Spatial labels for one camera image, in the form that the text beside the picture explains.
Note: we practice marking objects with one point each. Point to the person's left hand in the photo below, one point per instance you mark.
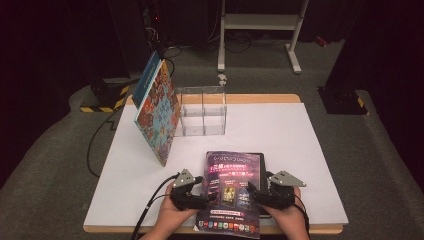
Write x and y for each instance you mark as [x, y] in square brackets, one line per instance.
[176, 216]

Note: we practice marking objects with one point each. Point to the black notebook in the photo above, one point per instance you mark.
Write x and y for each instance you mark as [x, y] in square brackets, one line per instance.
[263, 165]

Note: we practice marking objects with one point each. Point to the light blue picture book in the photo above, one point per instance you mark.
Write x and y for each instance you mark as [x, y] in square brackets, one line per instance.
[160, 120]

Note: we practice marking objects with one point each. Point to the white metal stand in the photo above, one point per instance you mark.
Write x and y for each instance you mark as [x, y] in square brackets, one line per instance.
[260, 21]

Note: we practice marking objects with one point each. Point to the small white floor object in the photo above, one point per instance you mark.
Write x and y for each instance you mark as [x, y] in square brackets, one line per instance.
[222, 79]

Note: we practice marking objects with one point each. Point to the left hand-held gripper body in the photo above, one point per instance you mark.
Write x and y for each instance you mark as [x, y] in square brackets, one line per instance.
[183, 196]

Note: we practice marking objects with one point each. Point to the dark blue picture book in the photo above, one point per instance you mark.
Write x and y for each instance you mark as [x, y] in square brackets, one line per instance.
[146, 80]

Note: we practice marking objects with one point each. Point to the white table mat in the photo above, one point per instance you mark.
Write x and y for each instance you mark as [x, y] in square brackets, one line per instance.
[300, 140]

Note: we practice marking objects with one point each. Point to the person's right hand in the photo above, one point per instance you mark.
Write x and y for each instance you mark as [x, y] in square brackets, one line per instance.
[290, 220]

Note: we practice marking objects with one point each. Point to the purple magazine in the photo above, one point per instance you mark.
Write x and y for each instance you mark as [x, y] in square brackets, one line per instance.
[230, 186]

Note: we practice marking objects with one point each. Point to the clear acrylic book rack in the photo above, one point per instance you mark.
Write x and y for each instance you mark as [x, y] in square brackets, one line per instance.
[203, 110]

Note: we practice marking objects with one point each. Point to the black base with yellow stripes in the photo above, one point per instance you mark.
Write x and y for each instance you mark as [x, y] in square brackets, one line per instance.
[106, 96]
[340, 101]

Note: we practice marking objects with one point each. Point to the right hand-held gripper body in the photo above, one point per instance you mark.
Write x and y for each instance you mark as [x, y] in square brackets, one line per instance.
[280, 195]

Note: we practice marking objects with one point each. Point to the small red object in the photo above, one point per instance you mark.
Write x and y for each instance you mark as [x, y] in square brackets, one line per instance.
[320, 41]

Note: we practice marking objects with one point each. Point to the dark equipment cabinet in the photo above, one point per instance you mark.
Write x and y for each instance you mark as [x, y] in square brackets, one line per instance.
[133, 33]

